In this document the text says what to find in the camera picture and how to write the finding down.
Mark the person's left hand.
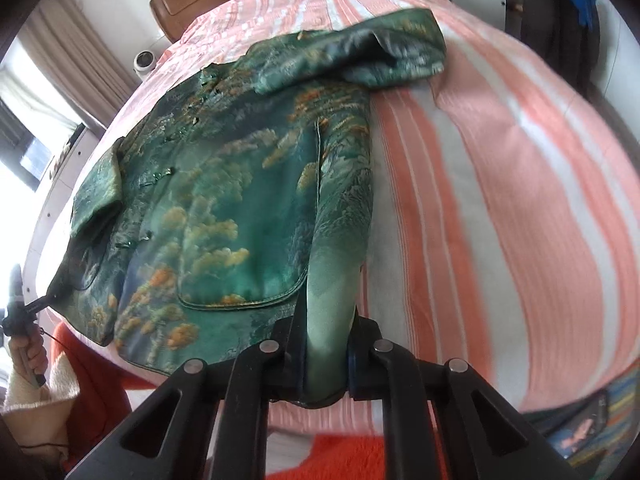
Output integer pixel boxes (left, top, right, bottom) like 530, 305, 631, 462
9, 327, 48, 388

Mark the pink striped bed cover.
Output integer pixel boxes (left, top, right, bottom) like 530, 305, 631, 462
37, 0, 640, 436

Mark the white window cabinet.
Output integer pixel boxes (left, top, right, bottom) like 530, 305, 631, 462
22, 125, 99, 292

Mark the orange fuzzy sleeve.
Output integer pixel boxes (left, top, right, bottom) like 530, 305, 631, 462
51, 322, 155, 472

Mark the green patterned silk jacket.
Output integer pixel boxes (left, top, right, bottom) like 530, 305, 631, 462
49, 8, 446, 406

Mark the beige curtain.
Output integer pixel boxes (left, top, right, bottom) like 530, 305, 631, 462
17, 0, 138, 130

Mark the colourful patterned box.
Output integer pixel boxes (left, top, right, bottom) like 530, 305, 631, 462
524, 363, 639, 479

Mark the dark jacket on chair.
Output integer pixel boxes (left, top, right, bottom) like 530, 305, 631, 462
521, 0, 600, 96

